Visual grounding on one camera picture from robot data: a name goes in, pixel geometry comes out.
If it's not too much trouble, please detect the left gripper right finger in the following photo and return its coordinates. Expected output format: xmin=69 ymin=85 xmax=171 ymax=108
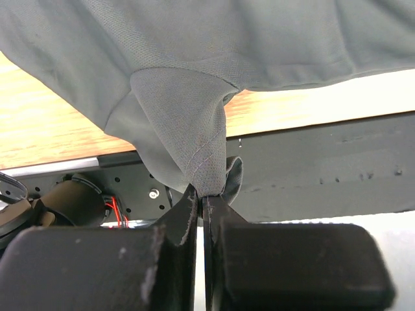
xmin=202 ymin=196 xmax=396 ymax=310

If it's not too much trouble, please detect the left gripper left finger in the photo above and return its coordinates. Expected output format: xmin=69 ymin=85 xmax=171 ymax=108
xmin=1 ymin=187 xmax=198 ymax=310

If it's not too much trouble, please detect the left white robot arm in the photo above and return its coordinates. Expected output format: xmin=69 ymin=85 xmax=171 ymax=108
xmin=1 ymin=175 xmax=396 ymax=310

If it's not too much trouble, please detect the aluminium front rail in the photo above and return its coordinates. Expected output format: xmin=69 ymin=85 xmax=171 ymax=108
xmin=1 ymin=157 xmax=99 ymax=178

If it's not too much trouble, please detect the grey t shirt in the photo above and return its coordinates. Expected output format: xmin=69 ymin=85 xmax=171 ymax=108
xmin=1 ymin=1 xmax=414 ymax=202

